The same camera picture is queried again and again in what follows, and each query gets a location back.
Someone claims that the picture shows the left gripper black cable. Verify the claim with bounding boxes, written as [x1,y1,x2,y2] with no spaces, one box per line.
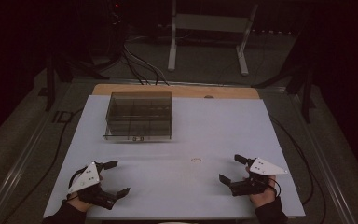
[66,165,90,201]

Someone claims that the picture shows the black tripod stand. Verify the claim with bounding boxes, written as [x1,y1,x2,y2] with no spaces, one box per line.
[251,62,318,125]
[36,52,113,113]

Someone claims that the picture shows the person's right hand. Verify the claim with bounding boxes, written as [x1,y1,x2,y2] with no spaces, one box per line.
[244,167,278,209]

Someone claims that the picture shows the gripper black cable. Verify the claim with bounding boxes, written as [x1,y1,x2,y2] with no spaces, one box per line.
[268,177,282,199]
[66,165,90,201]

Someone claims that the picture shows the wooden board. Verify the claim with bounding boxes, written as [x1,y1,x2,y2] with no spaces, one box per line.
[91,83,261,100]

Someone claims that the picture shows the black cable on floor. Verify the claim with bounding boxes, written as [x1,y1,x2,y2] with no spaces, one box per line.
[0,106,86,224]
[269,115,328,224]

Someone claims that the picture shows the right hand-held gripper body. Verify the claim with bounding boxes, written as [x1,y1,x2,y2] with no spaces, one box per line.
[228,157,289,197]

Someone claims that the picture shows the person's left hand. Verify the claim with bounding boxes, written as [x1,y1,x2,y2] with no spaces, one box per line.
[66,194,95,213]

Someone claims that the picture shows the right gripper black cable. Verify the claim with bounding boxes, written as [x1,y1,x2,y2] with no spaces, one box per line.
[268,177,282,199]

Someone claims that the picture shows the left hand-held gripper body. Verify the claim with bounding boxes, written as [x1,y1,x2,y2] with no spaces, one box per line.
[67,161,118,211]

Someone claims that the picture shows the bundle of floor cables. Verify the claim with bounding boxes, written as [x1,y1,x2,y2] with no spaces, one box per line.
[120,40,171,87]

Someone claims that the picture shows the grey metal stand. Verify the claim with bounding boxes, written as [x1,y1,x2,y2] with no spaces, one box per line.
[167,0,259,77]

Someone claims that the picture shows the clear plastic compartment box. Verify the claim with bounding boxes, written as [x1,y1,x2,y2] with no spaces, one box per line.
[103,91,173,143]

